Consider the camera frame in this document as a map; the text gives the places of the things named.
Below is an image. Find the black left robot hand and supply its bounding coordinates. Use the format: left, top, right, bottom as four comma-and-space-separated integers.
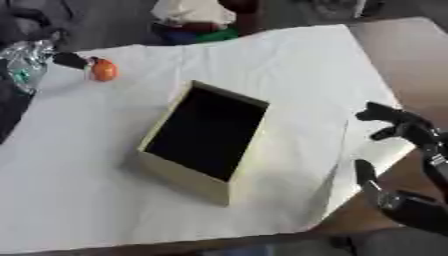
50, 51, 93, 71

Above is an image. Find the white and colourful bundle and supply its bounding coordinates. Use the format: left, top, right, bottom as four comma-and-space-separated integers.
148, 0, 242, 46

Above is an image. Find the orange toy fruit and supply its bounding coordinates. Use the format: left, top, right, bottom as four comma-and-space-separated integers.
87, 57, 121, 83

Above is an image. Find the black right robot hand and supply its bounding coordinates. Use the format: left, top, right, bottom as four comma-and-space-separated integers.
351, 101, 448, 236

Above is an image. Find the tan cardboard box black inside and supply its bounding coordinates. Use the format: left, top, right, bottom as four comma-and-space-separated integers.
134, 79, 272, 207

